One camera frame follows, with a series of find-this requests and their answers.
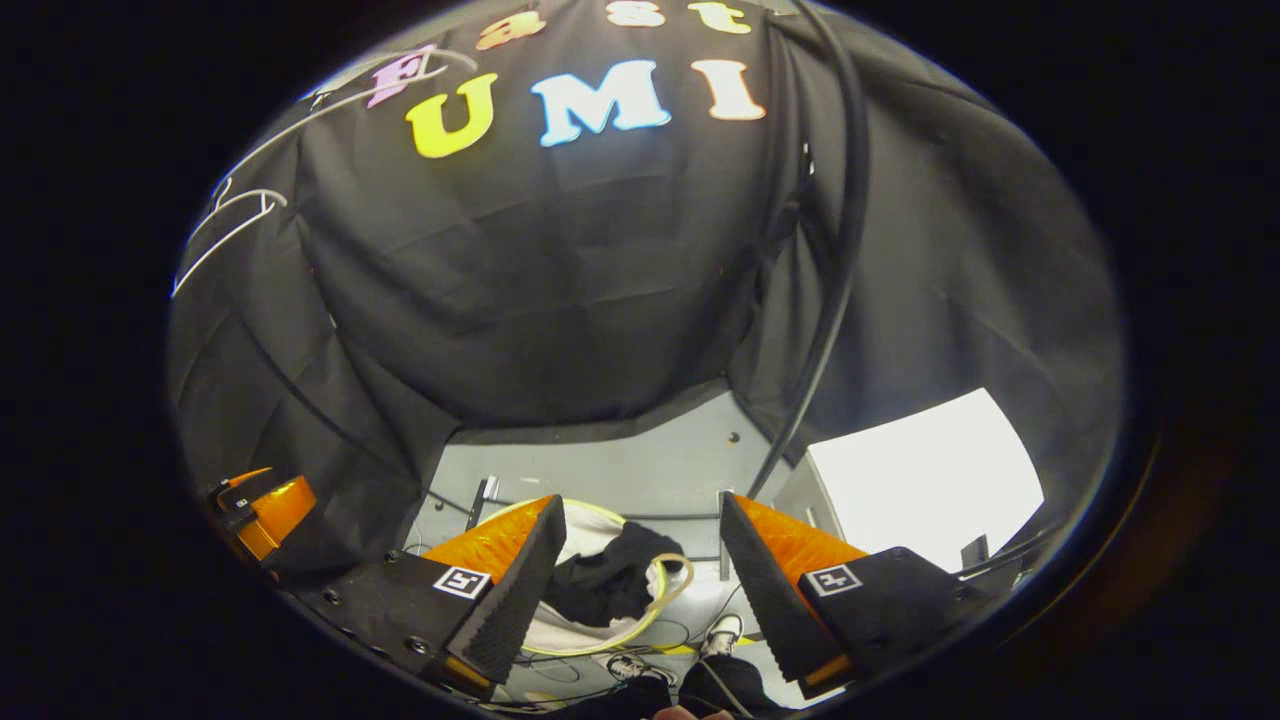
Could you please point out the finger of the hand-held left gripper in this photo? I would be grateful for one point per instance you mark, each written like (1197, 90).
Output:
(280, 510)
(240, 478)

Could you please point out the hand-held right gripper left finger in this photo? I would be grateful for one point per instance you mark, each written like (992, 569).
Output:
(520, 610)

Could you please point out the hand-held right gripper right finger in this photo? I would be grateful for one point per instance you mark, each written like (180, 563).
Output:
(765, 600)

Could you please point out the black jacket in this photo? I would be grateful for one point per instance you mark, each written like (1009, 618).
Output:
(610, 580)

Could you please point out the white fabric laundry hamper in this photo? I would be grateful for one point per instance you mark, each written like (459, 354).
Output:
(590, 530)

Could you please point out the white clothes hanger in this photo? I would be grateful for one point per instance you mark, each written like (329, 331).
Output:
(262, 193)
(455, 55)

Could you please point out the person's white shoe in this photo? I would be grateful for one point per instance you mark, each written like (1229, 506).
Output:
(722, 635)
(640, 668)

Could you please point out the black backdrop cloth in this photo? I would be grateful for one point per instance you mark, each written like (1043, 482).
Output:
(560, 280)

